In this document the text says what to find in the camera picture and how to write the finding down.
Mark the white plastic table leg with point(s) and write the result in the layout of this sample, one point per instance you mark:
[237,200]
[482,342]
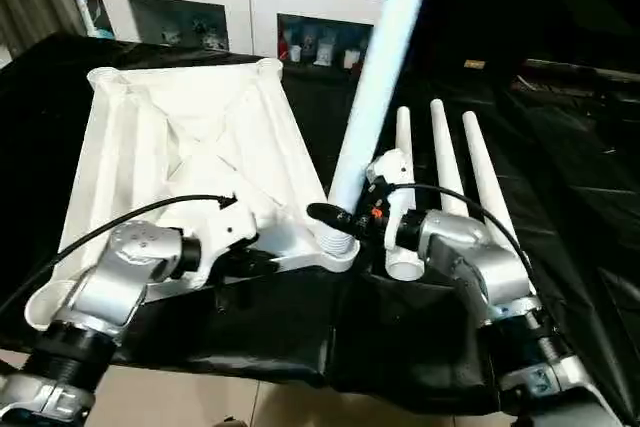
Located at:
[385,57]
[405,265]
[485,177]
[447,157]

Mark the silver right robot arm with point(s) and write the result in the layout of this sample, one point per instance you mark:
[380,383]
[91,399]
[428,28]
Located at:
[480,267]

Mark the white plastic table top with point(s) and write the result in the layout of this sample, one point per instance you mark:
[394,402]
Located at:
[190,137]

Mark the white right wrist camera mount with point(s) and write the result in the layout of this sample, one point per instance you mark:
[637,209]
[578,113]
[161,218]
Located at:
[392,172]

